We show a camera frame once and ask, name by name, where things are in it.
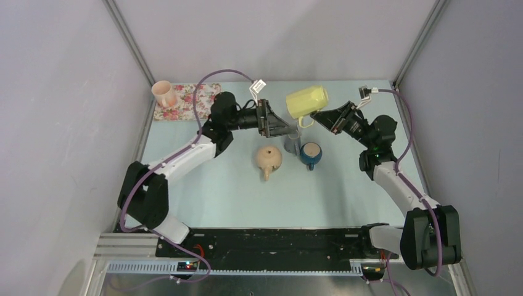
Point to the grey cable duct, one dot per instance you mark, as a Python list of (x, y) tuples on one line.
[(180, 268)]

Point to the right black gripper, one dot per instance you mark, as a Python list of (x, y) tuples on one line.
[(333, 119)]

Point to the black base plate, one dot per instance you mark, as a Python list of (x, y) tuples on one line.
[(279, 248)]

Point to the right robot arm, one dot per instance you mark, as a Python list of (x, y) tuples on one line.
[(430, 236)]

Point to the floral placemat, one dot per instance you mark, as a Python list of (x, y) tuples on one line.
[(183, 109)]

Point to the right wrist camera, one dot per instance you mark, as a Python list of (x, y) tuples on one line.
[(365, 96)]

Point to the grey mug near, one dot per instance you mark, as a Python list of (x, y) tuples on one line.
[(292, 143)]

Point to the blue ceramic mug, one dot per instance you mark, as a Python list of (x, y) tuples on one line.
[(310, 155)]

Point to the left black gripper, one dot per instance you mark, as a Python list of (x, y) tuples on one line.
[(271, 124)]

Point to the beige ceramic mug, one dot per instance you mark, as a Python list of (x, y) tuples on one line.
[(268, 159)]

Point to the yellow ceramic mug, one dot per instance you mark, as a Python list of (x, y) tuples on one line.
[(306, 101)]

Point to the pink ceramic mug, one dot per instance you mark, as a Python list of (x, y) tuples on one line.
[(164, 93)]

